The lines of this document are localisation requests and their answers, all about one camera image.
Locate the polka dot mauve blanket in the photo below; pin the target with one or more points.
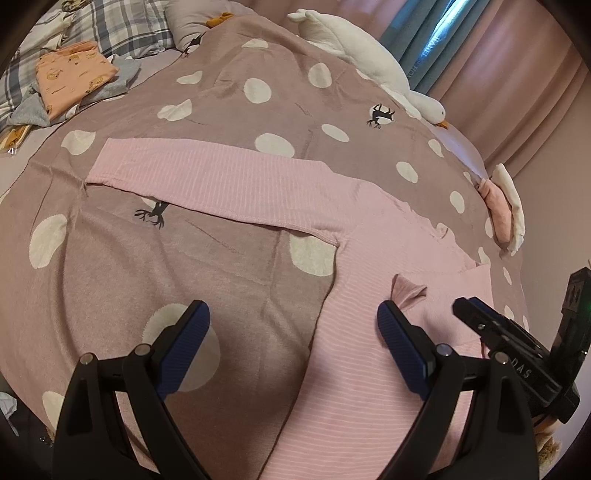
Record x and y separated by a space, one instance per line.
90 268

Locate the mauve pillow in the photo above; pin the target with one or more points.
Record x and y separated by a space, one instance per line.
188 19

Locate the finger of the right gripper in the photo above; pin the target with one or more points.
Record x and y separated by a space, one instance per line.
462 311
490 324

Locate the plaid pillow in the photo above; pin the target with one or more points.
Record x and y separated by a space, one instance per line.
124 28

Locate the folded pink garment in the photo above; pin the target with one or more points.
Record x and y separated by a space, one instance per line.
499 208

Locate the white goose plush toy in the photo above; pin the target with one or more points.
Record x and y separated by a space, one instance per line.
345 40

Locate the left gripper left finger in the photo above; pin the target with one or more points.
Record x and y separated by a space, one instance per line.
91 441

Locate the pile of white clothes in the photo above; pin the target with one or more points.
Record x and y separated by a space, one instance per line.
47 32

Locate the grey garment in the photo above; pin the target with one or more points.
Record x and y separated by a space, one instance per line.
31 110

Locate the folded white garment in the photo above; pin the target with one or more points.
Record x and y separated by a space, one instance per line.
504 181

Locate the pink knit sweater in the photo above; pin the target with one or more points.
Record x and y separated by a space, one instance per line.
351 246

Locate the fluffy beige sleeve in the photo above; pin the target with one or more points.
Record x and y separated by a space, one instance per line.
548 448

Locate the pink curtain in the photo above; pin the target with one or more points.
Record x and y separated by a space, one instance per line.
506 89

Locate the folded orange printed garment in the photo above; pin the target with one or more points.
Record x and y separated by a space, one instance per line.
69 74

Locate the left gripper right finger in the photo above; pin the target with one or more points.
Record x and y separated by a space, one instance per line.
498 439

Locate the teal curtain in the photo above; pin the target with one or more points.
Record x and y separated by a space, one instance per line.
424 36

